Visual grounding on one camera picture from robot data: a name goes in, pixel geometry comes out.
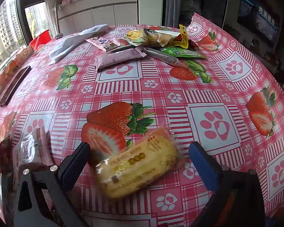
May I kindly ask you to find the pink white snack packet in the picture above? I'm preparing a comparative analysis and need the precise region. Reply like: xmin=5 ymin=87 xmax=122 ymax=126
xmin=13 ymin=127 xmax=53 ymax=173

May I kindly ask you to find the pink flat snack packet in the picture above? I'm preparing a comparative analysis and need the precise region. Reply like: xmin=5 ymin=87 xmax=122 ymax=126
xmin=85 ymin=37 xmax=125 ymax=53

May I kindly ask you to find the wall television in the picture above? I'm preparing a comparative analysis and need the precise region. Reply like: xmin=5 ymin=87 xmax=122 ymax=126
xmin=237 ymin=0 xmax=282 ymax=46

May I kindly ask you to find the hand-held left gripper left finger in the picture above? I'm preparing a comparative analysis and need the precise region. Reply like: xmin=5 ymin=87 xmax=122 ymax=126
xmin=13 ymin=142 xmax=93 ymax=227

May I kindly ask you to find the grey cloth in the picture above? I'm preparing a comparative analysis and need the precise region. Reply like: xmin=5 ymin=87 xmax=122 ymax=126
xmin=48 ymin=24 xmax=109 ymax=65

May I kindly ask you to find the red plastic container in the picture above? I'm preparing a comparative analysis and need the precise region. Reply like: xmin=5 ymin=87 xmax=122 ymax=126
xmin=28 ymin=29 xmax=50 ymax=51

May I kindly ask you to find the green snack packet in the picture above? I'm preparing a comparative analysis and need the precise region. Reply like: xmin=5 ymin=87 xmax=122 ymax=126
xmin=160 ymin=47 xmax=207 ymax=59

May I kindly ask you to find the yellow snack packet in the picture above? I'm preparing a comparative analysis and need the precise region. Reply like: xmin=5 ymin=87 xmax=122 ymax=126
xmin=125 ymin=28 xmax=147 ymax=46

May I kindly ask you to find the mauve snack packet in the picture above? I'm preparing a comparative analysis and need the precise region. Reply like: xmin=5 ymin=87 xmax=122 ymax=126
xmin=95 ymin=48 xmax=145 ymax=70

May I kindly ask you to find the white cabinet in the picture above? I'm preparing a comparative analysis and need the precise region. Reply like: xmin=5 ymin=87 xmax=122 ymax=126
xmin=55 ymin=0 xmax=139 ymax=30

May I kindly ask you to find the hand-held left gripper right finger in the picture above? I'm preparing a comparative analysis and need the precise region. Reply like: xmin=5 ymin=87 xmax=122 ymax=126
xmin=189 ymin=141 xmax=267 ymax=227

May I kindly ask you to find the silver stick packet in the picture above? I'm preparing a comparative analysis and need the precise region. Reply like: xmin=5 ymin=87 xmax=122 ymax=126
xmin=144 ymin=47 xmax=181 ymax=67

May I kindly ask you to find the yellow orange sachet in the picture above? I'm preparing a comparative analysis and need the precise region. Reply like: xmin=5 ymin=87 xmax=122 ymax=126
xmin=179 ymin=25 xmax=189 ymax=49

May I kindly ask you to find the black smartphone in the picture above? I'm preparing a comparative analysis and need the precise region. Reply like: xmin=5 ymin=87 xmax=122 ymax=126
xmin=0 ymin=66 xmax=32 ymax=107

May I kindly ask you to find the clear bun packet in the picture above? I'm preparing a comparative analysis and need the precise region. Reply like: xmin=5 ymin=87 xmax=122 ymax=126
xmin=142 ymin=28 xmax=181 ymax=48

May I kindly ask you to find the strawberry print pink tablecloth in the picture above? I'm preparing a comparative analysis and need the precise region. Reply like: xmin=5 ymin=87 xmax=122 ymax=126
xmin=0 ymin=13 xmax=284 ymax=227

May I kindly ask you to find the yellow cake packet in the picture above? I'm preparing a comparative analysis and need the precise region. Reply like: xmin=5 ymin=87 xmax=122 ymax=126
xmin=95 ymin=126 xmax=184 ymax=199

